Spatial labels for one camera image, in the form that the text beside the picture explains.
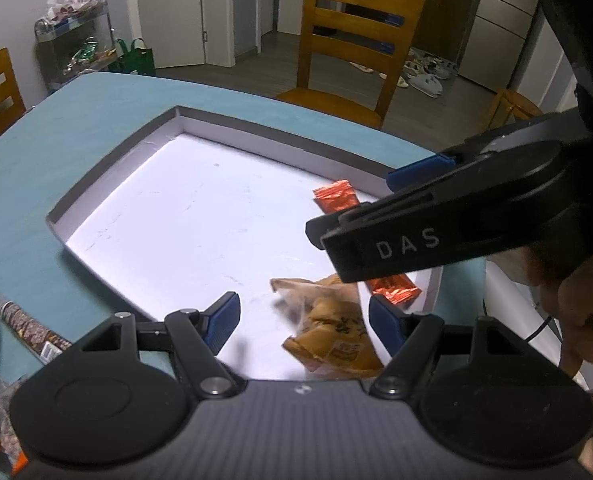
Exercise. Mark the clear yellow pastry packet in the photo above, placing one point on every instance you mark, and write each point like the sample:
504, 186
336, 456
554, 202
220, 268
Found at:
326, 330

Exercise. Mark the green tote bag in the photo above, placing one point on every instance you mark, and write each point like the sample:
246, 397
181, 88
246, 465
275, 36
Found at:
139, 60

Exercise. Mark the long brown stick packet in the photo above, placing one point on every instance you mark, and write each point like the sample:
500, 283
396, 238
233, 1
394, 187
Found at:
24, 327

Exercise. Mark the pile of green snack packets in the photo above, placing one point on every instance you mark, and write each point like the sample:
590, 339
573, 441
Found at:
84, 55

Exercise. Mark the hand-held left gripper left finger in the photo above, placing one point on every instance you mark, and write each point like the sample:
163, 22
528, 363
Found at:
224, 320

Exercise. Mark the metal cart rack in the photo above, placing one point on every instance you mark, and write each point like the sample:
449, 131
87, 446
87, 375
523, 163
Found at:
66, 27

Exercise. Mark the orange foil snack packet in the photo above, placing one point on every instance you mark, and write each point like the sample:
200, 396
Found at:
394, 290
336, 196

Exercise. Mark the grey cardboard box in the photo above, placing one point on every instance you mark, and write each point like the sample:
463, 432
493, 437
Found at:
201, 220

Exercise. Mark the silver refrigerator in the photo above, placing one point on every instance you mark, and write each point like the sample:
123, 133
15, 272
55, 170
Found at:
501, 25

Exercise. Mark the person's right hand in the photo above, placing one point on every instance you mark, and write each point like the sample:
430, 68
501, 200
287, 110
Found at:
586, 310

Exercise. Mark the white door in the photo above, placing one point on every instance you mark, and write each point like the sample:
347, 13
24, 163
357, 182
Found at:
171, 10

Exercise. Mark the wooden stool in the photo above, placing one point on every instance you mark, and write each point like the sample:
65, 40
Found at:
519, 102

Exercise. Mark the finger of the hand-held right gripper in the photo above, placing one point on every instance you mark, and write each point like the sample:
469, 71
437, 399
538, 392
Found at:
406, 245
416, 170

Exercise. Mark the scattered shoes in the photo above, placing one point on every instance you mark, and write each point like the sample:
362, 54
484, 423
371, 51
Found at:
426, 66

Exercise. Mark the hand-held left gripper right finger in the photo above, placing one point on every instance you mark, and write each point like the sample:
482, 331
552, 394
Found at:
384, 317

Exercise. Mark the white sneaker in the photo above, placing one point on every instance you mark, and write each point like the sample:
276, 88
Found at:
426, 84

